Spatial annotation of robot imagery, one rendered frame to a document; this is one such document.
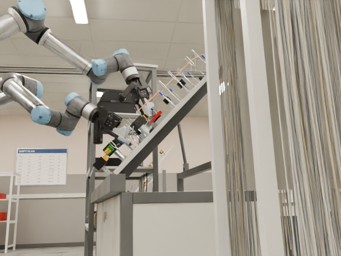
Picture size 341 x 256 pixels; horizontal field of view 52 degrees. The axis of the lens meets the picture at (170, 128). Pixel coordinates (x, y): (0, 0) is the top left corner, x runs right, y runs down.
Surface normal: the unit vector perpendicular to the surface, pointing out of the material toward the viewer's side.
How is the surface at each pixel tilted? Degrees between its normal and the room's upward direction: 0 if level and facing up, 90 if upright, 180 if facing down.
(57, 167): 90
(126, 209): 90
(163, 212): 90
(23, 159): 90
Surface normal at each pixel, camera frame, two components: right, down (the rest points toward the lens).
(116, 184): 0.27, -0.24
